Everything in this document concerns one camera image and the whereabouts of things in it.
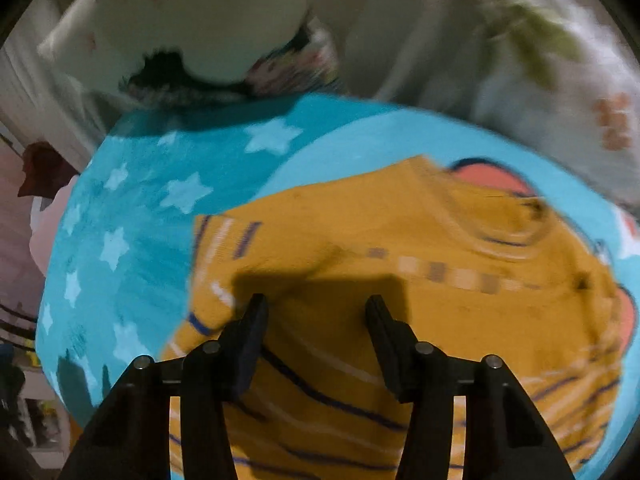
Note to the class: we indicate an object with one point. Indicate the white leaf print pillow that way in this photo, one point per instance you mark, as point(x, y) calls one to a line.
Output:
point(545, 73)

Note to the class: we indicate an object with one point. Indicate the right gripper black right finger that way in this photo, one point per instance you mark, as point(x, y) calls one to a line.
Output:
point(505, 435)

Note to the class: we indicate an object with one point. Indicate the turquoise cartoon fleece blanket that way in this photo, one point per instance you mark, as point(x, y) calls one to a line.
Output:
point(118, 279)

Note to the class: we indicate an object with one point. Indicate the yellow striped knit sweater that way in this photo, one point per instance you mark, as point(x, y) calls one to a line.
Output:
point(400, 284)

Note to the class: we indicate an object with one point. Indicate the white pillow with black bird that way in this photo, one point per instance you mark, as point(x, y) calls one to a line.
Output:
point(192, 53)

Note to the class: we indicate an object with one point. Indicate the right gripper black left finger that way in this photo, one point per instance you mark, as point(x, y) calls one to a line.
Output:
point(128, 436)

